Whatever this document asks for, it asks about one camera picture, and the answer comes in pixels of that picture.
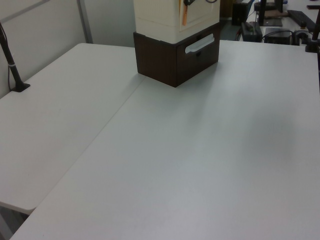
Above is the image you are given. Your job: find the black clamp stand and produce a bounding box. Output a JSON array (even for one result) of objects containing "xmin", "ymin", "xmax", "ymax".
[{"xmin": 303, "ymin": 0, "xmax": 320, "ymax": 53}]

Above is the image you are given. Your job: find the black camera stand pole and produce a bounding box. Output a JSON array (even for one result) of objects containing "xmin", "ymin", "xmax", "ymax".
[{"xmin": 0, "ymin": 21, "xmax": 31, "ymax": 93}]

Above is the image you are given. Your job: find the white drawer handle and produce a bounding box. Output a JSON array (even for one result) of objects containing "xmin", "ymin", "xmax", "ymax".
[{"xmin": 184, "ymin": 33, "xmax": 216, "ymax": 55}]

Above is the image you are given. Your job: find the cream cabinet door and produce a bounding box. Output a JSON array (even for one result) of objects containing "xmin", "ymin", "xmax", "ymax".
[{"xmin": 179, "ymin": 0, "xmax": 221, "ymax": 40}]

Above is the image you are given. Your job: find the grey partition frame post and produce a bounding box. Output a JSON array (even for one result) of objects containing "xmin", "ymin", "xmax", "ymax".
[{"xmin": 76, "ymin": 0, "xmax": 94, "ymax": 45}]

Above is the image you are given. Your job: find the dark brown drawer box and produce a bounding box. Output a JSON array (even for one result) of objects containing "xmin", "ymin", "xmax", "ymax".
[{"xmin": 133, "ymin": 23, "xmax": 222, "ymax": 88}]

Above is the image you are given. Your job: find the black monitor stand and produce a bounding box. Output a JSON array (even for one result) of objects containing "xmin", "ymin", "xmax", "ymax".
[{"xmin": 254, "ymin": 0, "xmax": 284, "ymax": 27}]

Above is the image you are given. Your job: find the cream plastic cabinet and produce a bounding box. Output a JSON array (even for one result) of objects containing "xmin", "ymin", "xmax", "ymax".
[{"xmin": 133, "ymin": 0, "xmax": 221, "ymax": 46}]

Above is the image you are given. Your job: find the orange door handle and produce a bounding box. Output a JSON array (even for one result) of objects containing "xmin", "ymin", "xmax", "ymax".
[{"xmin": 180, "ymin": 0, "xmax": 189, "ymax": 27}]

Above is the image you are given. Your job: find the black equipment box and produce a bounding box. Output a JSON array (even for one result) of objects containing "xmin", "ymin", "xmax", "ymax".
[{"xmin": 240, "ymin": 21, "xmax": 264, "ymax": 42}]

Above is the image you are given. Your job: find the black electronics box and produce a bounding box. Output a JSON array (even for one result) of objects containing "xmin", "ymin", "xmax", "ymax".
[{"xmin": 263, "ymin": 27, "xmax": 294, "ymax": 45}]

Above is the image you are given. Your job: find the black cable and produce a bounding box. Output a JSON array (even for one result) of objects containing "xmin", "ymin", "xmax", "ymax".
[{"xmin": 6, "ymin": 65, "xmax": 13, "ymax": 91}]

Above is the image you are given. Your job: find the black computer tower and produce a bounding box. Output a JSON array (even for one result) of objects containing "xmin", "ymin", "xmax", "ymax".
[{"xmin": 231, "ymin": 1, "xmax": 250, "ymax": 26}]

